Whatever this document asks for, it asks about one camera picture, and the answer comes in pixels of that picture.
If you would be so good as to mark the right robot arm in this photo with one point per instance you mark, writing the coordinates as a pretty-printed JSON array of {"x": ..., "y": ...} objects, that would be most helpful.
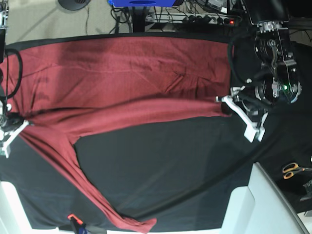
[{"x": 7, "y": 61}]

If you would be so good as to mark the black round lamp base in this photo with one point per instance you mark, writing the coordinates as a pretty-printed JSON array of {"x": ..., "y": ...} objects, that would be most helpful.
[{"x": 73, "y": 5}]

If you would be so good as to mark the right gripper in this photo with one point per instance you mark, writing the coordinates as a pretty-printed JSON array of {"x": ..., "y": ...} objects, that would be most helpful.
[{"x": 11, "y": 125}]

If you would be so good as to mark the yellow handled scissors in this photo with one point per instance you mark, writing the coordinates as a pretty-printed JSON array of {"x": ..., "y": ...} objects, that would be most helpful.
[{"x": 292, "y": 169}]

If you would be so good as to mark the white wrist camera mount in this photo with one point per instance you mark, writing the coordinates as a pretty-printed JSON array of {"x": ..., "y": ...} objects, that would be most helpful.
[{"x": 251, "y": 133}]

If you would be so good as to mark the white power strip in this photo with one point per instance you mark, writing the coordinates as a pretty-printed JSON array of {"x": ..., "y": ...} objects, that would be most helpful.
[{"x": 206, "y": 19}]

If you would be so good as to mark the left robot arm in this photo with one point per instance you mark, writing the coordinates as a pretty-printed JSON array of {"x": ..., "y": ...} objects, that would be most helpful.
[{"x": 277, "y": 82}]

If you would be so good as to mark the blue clamp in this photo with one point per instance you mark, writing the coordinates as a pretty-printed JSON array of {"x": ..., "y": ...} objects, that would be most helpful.
[{"x": 77, "y": 225}]

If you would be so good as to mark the blue box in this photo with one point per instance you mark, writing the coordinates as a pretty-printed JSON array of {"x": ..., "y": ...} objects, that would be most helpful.
[{"x": 145, "y": 3}]

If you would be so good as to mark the black table cloth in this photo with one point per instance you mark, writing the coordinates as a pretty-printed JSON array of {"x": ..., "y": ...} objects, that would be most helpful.
[{"x": 179, "y": 172}]

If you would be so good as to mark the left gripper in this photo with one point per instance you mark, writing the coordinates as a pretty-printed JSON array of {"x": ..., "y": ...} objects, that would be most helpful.
[{"x": 242, "y": 100}]

